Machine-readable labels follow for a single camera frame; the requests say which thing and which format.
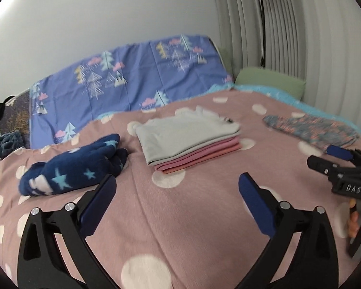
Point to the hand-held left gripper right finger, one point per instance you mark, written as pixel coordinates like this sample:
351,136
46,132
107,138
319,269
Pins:
255,204

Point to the dark gold tree-print cover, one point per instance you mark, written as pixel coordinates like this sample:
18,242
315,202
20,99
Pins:
18,117

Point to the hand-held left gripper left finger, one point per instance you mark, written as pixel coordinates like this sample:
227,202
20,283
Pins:
97,204

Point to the white curtain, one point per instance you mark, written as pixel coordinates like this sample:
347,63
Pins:
319,51

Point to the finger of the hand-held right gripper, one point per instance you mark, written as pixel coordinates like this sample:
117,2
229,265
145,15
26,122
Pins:
319,162
340,152

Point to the pink polka dot blanket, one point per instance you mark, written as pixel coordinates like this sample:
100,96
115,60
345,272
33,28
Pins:
198,204

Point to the large green pillow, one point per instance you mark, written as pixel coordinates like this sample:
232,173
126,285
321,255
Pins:
267,81

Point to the multicoloured patterned garment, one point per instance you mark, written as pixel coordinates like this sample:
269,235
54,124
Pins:
313,128

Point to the folded pink garment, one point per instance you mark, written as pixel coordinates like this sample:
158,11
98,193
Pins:
228,140

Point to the small green pillow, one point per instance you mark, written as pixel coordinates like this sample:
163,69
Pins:
225,60

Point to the blue tree-print pillow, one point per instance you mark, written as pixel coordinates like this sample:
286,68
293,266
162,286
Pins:
138,75

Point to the light grey t-shirt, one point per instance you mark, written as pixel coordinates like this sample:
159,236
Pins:
183,135

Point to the grey-blue fleece blanket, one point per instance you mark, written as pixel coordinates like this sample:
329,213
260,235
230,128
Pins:
6,144

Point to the navy star fleece blanket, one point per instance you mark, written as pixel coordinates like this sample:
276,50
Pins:
78,168

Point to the black cloth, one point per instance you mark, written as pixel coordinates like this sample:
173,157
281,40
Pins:
0,111

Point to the person's right hand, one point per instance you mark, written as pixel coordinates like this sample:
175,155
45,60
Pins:
352,222

